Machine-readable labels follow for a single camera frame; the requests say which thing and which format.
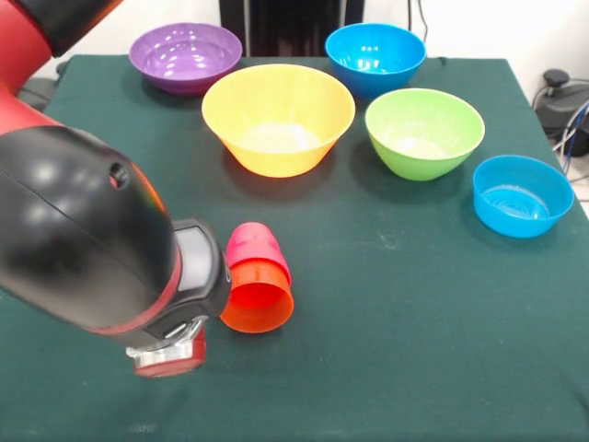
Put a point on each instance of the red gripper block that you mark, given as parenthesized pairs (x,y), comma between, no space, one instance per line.
(170,364)

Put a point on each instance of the orange-red cup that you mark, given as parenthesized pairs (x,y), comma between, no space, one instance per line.
(257,299)

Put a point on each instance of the pink cup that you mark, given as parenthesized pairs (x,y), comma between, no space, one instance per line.
(255,244)

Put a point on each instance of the large orange bowl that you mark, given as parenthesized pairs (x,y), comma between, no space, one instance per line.
(276,138)

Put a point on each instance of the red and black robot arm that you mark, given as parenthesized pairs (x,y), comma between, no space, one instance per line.
(69,207)

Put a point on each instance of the dark green tablecloth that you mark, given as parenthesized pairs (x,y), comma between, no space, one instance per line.
(368,322)

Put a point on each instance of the purple bowl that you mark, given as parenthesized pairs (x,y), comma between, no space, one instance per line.
(184,60)

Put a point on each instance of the large green bowl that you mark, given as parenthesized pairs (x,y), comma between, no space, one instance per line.
(423,138)

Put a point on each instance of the deep blue bowl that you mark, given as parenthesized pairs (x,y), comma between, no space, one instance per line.
(368,78)

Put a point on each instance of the shallow blue bowl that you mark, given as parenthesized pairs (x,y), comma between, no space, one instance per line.
(522,202)

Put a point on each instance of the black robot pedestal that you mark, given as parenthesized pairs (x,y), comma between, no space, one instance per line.
(285,27)

